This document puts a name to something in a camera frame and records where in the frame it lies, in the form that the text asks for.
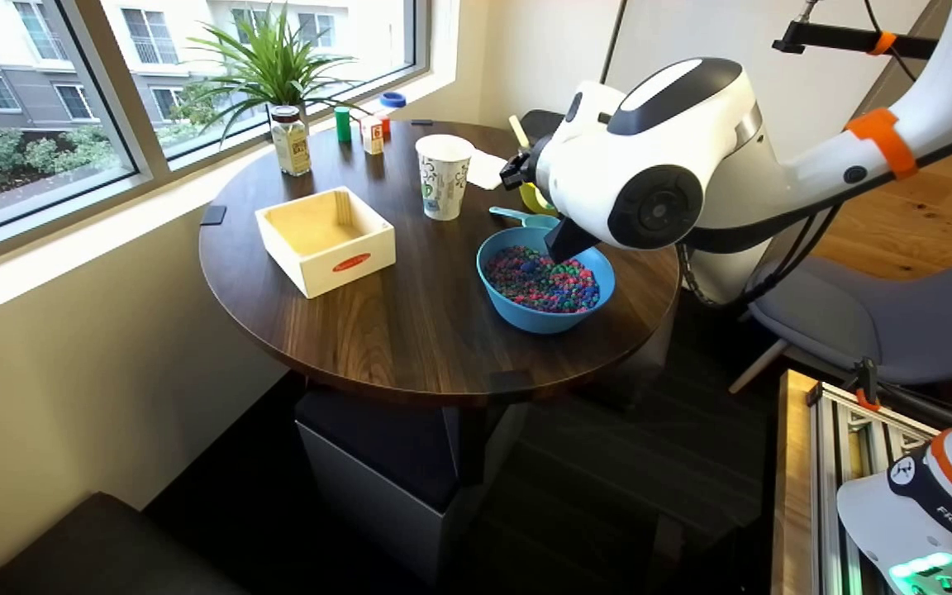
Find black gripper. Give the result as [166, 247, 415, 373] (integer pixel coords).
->
[545, 215, 605, 267]

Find yellow plastic bowl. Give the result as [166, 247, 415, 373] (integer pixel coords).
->
[514, 179, 558, 218]

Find teal measuring cup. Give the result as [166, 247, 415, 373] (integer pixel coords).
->
[486, 204, 562, 234]

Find blue plastic bowl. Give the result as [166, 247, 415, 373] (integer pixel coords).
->
[474, 218, 621, 337]

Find printed paper cup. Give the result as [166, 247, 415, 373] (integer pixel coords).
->
[412, 132, 477, 226]

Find colourful beads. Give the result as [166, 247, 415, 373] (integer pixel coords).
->
[486, 245, 601, 319]

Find white paper napkin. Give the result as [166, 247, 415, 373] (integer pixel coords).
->
[463, 145, 511, 192]

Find light wooden box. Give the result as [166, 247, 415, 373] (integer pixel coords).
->
[250, 186, 401, 301]

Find grey office chair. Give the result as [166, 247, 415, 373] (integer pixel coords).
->
[727, 245, 952, 396]

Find green potted plant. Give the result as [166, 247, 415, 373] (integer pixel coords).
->
[183, 5, 352, 127]

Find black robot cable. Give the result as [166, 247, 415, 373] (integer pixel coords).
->
[734, 119, 952, 312]

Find black cable guide rod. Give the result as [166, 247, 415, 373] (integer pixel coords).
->
[771, 16, 943, 60]

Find aluminium rail cart frame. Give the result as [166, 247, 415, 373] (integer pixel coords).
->
[771, 367, 950, 595]

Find white robot base orange ring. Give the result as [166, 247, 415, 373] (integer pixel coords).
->
[835, 385, 952, 595]

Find grey window frame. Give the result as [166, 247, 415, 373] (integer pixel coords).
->
[0, 0, 435, 267]

